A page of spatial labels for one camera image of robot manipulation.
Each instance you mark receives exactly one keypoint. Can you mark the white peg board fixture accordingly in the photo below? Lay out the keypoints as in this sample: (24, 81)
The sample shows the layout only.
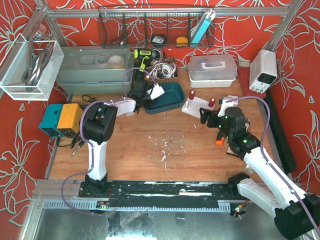
(192, 107)

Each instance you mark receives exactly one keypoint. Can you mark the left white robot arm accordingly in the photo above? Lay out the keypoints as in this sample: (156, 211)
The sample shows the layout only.
(97, 126)

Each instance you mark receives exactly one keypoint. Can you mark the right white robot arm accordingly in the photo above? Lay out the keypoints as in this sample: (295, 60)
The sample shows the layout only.
(294, 212)

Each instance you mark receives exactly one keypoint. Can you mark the red book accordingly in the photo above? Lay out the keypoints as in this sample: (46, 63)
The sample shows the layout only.
(243, 74)

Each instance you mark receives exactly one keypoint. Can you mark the grey plastic toolbox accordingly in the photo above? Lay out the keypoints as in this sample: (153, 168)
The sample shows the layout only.
(95, 70)

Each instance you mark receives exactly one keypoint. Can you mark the blue white flat box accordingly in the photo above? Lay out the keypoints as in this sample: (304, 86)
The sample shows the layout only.
(197, 32)

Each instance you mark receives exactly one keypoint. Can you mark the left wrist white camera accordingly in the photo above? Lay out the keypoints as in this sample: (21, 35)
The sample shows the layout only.
(155, 92)

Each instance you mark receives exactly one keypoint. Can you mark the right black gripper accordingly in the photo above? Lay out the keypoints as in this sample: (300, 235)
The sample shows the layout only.
(208, 117)

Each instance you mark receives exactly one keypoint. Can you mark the small grey metal plate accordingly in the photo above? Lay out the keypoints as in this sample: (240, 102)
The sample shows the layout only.
(129, 114)

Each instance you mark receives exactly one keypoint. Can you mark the white power supply unit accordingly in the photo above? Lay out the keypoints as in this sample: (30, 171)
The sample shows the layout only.
(262, 71)

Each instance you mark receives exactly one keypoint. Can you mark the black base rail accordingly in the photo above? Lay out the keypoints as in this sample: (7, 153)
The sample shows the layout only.
(161, 194)

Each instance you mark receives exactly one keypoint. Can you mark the clear acrylic box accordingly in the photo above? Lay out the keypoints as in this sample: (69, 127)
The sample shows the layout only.
(29, 71)

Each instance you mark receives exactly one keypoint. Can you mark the yellow tape measure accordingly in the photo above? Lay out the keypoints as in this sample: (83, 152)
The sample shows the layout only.
(182, 42)

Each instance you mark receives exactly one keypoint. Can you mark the teal box device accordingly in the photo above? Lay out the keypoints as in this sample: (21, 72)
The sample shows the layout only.
(50, 120)

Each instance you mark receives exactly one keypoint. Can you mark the wicker basket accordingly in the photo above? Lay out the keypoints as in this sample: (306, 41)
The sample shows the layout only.
(164, 71)

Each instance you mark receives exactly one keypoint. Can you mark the black cable duct strip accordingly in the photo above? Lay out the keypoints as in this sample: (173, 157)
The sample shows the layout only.
(287, 159)

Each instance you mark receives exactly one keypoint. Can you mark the yellow soldering station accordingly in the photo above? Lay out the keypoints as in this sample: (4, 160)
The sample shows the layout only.
(69, 120)

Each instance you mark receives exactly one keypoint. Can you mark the yellow green cordless drill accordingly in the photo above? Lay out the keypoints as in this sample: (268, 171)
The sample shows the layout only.
(144, 57)

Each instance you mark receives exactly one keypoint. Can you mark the orange black screwdriver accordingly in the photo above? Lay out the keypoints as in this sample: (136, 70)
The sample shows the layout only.
(219, 139)

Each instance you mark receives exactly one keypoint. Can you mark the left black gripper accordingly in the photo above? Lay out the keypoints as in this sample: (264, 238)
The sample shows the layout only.
(139, 83)

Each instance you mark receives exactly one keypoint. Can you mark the teal plastic tray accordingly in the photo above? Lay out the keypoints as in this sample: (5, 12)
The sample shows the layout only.
(172, 98)

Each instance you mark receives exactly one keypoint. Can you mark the black wire basket shelf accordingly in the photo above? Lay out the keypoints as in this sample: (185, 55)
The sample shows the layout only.
(134, 25)

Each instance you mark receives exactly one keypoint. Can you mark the black round tin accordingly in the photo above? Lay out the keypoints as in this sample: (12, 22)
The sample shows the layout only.
(158, 41)

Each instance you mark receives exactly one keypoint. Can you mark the large red spring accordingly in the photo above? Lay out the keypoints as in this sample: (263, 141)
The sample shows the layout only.
(212, 102)
(191, 95)

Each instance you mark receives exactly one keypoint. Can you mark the white plastic storage box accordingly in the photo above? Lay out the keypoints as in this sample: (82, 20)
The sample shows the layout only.
(212, 71)

